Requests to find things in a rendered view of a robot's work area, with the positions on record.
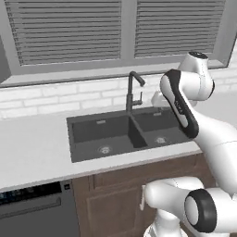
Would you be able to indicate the dark grey dishwasher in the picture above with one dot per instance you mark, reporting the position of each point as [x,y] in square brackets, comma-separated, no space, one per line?
[34,216]

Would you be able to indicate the grey window frame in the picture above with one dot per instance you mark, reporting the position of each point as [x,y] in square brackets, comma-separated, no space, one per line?
[128,31]

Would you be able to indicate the narrow grey window blind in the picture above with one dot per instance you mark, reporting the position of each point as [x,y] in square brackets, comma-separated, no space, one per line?
[179,27]

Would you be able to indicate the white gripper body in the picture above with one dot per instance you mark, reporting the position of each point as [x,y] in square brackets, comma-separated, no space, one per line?
[158,100]

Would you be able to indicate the brown wooden drawer front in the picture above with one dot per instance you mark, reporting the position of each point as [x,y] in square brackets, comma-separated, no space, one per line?
[139,172]

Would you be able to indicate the wide grey window blind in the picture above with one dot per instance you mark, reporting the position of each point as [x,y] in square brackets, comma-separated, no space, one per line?
[68,31]

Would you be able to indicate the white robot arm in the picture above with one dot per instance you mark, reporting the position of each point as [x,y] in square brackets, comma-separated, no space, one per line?
[216,142]

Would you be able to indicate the brown wooden cupboard door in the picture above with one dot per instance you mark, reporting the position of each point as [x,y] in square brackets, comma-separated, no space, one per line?
[114,213]

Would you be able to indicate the black kitchen tap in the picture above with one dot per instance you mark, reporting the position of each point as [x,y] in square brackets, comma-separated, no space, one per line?
[129,95]

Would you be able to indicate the dark grey double sink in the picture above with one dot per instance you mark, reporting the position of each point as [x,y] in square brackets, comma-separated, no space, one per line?
[105,135]

